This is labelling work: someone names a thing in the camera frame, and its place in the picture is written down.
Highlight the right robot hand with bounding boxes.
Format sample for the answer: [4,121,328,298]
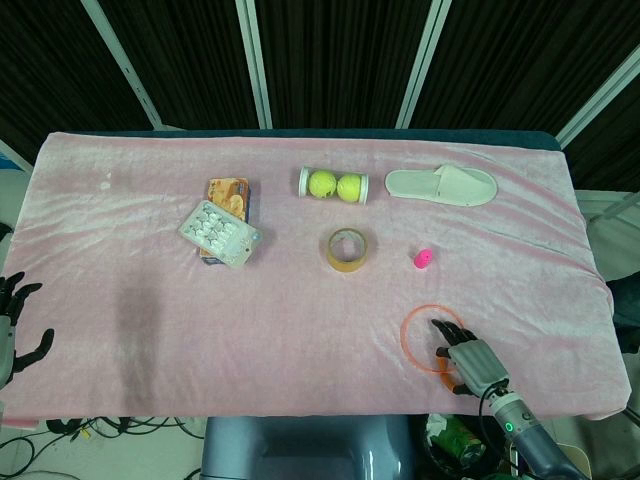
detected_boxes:
[431,319,511,399]

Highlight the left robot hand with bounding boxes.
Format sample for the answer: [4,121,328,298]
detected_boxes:
[0,271,55,387]

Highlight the orange plastic ring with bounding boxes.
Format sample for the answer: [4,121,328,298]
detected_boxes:
[400,303,476,392]

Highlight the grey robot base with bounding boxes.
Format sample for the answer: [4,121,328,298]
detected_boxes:
[199,415,417,480]

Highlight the black waste bin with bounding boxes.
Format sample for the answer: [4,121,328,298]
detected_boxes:
[424,412,512,480]

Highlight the pink velvet tablecloth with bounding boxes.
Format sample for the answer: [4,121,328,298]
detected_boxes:
[0,130,632,422]

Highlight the brown packing tape roll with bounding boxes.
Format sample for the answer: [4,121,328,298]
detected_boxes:
[320,227,372,273]

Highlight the white disposable slipper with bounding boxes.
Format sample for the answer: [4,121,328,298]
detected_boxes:
[384,164,499,208]

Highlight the yellow-green tennis ball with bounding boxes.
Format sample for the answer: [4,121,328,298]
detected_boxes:
[336,173,365,203]
[307,170,339,197]

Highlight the clear tennis ball tube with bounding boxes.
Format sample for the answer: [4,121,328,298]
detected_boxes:
[298,166,372,205]

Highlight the blister pack of white pieces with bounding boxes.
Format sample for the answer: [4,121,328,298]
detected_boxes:
[177,200,265,270]

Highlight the orange snack box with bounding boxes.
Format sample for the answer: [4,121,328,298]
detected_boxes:
[198,177,255,267]

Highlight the black floor cables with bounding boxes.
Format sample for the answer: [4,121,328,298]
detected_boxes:
[0,414,206,480]

